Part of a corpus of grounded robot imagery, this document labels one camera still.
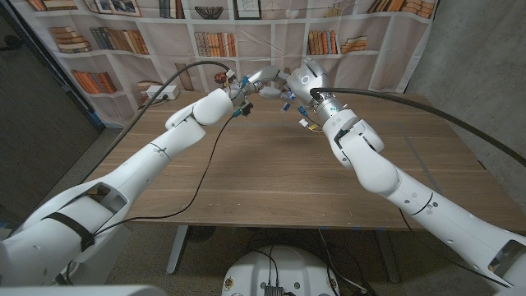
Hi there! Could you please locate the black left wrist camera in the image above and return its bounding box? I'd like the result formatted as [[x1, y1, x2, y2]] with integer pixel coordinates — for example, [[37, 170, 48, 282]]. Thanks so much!
[[233, 102, 254, 119]]

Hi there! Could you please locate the black torso cable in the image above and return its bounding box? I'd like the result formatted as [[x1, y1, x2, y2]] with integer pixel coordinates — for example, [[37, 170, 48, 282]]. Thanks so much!
[[246, 244, 281, 287]]

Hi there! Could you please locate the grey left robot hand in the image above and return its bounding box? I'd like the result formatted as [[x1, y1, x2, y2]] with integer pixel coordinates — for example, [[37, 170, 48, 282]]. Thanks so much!
[[224, 64, 298, 107]]

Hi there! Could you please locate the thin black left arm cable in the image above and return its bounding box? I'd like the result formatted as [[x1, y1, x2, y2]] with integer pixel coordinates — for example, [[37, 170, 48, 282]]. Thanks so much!
[[92, 116, 236, 238]]

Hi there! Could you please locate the printed bookshelf backdrop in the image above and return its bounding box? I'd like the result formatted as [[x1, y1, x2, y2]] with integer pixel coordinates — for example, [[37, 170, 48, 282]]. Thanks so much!
[[10, 0, 437, 129]]

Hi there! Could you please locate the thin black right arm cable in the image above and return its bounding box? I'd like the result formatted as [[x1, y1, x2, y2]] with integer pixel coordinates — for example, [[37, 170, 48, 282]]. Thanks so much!
[[398, 208, 513, 289]]

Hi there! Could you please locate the black ribbed round base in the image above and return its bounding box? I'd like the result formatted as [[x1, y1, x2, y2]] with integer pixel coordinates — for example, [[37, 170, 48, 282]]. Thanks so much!
[[187, 224, 218, 243]]

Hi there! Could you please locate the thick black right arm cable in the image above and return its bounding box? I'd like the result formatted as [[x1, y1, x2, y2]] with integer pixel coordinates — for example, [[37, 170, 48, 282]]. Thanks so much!
[[308, 86, 526, 169]]

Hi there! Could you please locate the white power strip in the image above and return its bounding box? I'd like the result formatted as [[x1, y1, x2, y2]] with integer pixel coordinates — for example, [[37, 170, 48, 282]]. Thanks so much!
[[145, 85, 181, 101]]

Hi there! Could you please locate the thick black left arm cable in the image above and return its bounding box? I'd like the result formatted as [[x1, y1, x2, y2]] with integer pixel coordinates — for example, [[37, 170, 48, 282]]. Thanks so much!
[[77, 60, 231, 186]]

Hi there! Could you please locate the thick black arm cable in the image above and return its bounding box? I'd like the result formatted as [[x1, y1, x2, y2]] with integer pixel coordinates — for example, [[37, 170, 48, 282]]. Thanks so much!
[[77, 60, 231, 186], [308, 86, 526, 169]]

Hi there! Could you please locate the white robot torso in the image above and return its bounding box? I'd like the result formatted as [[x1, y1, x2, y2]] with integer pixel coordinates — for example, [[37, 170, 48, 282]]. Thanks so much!
[[221, 245, 341, 296]]

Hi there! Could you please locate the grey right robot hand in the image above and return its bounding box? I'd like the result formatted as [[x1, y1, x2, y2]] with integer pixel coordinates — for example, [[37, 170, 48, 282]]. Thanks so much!
[[285, 57, 351, 125]]

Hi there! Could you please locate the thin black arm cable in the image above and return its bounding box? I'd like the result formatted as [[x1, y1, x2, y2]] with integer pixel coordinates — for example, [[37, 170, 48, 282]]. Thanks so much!
[[398, 208, 513, 289], [92, 116, 236, 238]]

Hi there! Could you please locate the dark grey door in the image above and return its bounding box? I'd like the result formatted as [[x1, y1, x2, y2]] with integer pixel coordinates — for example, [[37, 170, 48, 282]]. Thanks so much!
[[0, 3, 106, 223]]

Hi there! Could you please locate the white metal table leg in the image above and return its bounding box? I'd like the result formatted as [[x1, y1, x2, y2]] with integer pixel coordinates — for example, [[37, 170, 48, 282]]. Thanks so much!
[[376, 229, 403, 284], [166, 224, 190, 275]]

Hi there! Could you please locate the black power strip cord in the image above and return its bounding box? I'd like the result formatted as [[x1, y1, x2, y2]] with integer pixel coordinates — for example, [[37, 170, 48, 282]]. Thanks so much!
[[137, 95, 169, 111]]

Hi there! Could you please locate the black door handle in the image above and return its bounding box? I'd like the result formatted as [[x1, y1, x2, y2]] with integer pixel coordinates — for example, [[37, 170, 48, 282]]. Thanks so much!
[[0, 35, 25, 53]]

